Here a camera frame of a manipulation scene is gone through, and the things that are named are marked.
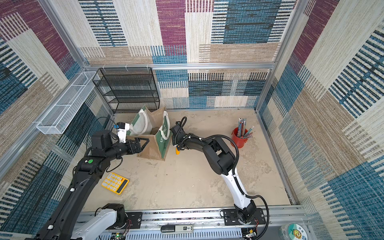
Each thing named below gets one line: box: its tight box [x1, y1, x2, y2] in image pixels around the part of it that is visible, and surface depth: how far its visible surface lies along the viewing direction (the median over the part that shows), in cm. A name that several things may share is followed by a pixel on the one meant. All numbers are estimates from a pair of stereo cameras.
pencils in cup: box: [236, 118, 255, 139], surface depth 96 cm
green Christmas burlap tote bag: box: [126, 104, 174, 161], surface depth 94 cm
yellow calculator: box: [101, 172, 130, 195], surface depth 85 cm
